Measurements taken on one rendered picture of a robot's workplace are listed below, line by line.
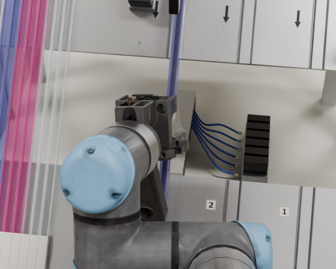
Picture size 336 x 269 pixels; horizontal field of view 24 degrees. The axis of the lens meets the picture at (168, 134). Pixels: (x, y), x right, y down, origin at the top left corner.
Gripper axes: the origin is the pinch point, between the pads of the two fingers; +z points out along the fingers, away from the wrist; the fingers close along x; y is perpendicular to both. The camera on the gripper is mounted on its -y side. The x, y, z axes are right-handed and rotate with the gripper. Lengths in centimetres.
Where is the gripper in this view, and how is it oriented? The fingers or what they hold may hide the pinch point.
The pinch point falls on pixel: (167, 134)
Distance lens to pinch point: 114.1
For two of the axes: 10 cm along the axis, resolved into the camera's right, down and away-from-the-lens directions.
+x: -9.7, -0.1, 2.3
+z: 2.3, -1.9, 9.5
